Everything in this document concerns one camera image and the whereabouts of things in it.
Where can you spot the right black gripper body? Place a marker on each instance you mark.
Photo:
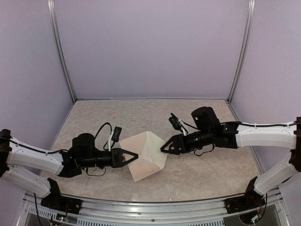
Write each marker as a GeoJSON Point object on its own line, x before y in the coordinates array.
{"type": "Point", "coordinates": [187, 147]}

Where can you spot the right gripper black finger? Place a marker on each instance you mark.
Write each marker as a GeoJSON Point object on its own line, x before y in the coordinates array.
{"type": "Point", "coordinates": [171, 151]}
{"type": "Point", "coordinates": [171, 144]}

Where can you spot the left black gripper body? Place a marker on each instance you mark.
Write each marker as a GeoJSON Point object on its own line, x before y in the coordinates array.
{"type": "Point", "coordinates": [115, 157]}

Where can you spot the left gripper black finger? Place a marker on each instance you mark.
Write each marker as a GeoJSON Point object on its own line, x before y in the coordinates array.
{"type": "Point", "coordinates": [128, 154]}
{"type": "Point", "coordinates": [125, 162]}

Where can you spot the cream envelope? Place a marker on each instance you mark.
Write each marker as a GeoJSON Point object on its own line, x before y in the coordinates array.
{"type": "Point", "coordinates": [150, 158]}

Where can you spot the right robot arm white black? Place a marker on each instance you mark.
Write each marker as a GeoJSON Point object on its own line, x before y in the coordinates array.
{"type": "Point", "coordinates": [235, 134]}

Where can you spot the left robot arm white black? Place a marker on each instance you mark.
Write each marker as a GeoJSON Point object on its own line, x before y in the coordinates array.
{"type": "Point", "coordinates": [16, 157]}

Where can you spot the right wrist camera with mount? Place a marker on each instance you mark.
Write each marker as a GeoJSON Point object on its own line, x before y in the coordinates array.
{"type": "Point", "coordinates": [177, 124]}

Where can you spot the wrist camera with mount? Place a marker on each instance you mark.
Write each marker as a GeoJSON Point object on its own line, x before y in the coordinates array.
{"type": "Point", "coordinates": [114, 137]}
{"type": "Point", "coordinates": [177, 124]}

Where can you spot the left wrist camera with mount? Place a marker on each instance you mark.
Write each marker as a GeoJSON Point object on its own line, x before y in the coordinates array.
{"type": "Point", "coordinates": [114, 137]}

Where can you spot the front aluminium rail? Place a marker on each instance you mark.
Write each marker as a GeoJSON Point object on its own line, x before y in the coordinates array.
{"type": "Point", "coordinates": [206, 212]}

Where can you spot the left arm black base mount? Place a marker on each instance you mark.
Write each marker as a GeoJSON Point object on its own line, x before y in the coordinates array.
{"type": "Point", "coordinates": [55, 200]}

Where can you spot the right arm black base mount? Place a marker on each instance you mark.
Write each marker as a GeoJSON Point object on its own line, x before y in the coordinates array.
{"type": "Point", "coordinates": [249, 200]}

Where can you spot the right aluminium frame post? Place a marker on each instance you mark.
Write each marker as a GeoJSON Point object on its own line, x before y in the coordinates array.
{"type": "Point", "coordinates": [243, 50]}

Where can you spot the aluminium frame post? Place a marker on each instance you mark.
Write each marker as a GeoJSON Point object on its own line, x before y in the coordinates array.
{"type": "Point", "coordinates": [243, 50]}
{"type": "Point", "coordinates": [59, 49]}

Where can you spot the left aluminium frame post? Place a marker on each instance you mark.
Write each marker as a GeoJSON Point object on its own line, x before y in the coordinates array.
{"type": "Point", "coordinates": [59, 49]}

